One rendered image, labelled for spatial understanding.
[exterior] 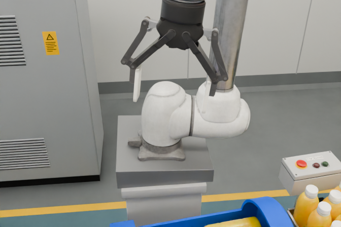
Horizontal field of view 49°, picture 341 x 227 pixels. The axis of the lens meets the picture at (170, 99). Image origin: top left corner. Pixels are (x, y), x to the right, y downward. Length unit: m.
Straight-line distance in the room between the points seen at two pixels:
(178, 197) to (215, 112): 0.38
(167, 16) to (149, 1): 2.83
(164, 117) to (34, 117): 1.38
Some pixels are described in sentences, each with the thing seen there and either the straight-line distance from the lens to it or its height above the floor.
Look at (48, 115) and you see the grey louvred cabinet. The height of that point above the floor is 0.64.
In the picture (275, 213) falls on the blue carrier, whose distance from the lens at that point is 1.07.
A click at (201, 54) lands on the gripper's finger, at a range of 0.67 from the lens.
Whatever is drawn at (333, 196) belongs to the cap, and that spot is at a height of 1.12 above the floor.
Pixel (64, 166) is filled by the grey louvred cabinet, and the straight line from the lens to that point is 2.78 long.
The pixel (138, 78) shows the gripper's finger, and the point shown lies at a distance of 0.71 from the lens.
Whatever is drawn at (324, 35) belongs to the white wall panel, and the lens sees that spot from 4.05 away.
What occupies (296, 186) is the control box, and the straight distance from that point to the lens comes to 1.43.
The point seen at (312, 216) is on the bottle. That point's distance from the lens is 1.32.
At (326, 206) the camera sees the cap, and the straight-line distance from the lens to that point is 1.30.
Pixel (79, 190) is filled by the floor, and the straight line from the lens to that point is 2.87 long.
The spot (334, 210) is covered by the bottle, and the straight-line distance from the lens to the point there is 1.37.
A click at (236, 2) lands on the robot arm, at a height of 1.66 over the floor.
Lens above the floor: 2.03
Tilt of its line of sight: 33 degrees down
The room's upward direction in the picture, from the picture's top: straight up
